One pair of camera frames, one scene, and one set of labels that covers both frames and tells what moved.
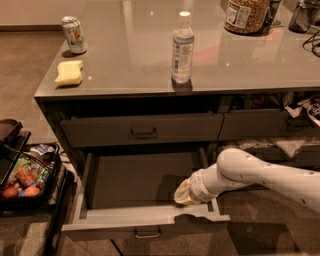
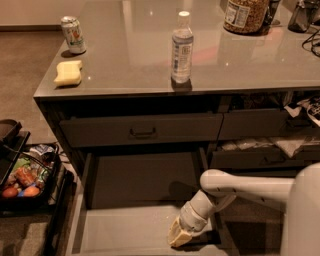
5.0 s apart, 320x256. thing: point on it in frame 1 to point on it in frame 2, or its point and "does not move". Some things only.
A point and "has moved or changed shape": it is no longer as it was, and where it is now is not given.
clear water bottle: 183,51 does not move
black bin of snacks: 28,176 does not move
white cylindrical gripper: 199,186 to 190,219
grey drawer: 131,194 has moved or changed shape
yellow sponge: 69,72 does not move
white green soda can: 74,34 does not move
